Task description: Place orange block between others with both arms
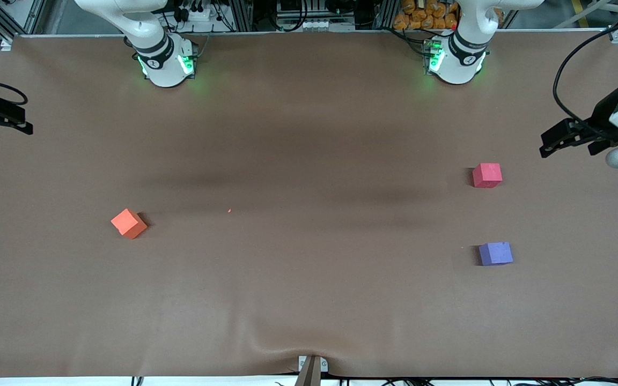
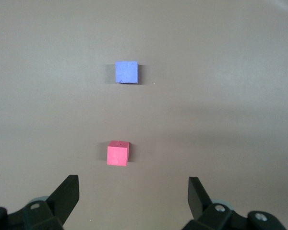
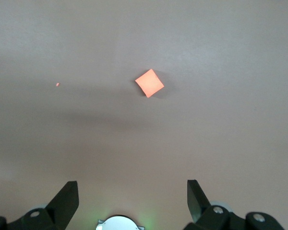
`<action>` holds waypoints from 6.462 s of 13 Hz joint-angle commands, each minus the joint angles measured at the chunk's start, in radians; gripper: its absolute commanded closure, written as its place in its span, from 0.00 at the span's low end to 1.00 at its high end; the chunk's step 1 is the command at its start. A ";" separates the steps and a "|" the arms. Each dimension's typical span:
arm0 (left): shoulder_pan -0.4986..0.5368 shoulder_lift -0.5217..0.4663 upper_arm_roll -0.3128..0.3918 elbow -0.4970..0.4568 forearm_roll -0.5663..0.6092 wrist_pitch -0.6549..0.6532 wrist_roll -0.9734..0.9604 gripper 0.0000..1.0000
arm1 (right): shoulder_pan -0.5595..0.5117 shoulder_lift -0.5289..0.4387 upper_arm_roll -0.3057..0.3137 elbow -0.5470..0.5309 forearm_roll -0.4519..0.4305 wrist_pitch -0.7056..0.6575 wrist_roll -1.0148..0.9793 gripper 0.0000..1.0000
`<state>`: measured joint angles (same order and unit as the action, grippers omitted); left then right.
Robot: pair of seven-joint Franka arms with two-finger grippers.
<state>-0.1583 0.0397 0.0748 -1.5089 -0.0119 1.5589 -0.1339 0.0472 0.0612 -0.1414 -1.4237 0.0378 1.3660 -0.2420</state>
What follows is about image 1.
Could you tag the white power strip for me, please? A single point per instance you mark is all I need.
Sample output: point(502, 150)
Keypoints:
point(201, 16)

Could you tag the orange foam block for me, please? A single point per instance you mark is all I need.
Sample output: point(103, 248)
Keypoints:
point(128, 223)

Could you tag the purple foam block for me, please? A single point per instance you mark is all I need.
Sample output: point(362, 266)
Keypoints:
point(495, 253)

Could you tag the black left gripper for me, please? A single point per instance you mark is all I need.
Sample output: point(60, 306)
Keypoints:
point(602, 114)

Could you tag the brown table mat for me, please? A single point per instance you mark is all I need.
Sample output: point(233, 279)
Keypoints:
point(309, 161)

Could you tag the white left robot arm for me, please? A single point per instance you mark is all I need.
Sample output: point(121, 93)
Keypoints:
point(462, 59)

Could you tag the white connector row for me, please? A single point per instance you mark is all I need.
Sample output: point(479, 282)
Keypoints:
point(314, 24)

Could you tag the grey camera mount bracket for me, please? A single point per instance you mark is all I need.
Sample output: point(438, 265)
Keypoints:
point(313, 370)

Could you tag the pile of orange objects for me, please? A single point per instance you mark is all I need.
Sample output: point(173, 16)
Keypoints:
point(421, 16)

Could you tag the red foam block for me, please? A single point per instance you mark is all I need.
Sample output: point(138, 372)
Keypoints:
point(487, 175)

